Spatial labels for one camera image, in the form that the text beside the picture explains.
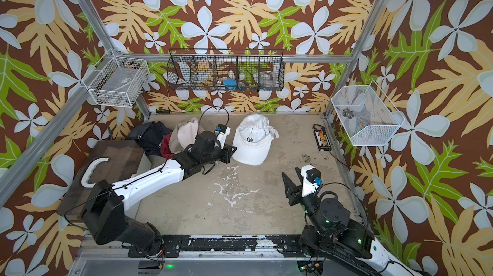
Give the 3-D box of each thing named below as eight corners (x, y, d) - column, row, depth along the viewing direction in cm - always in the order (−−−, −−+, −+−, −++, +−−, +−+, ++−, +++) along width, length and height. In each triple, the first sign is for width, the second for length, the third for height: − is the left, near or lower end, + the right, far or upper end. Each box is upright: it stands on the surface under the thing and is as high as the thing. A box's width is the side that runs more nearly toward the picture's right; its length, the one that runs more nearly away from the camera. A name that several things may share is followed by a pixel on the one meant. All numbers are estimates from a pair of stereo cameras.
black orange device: (318, 150, 106) (320, 147, 104) (311, 127, 117) (312, 124, 115) (331, 150, 106) (333, 147, 104) (323, 127, 117) (324, 124, 115)
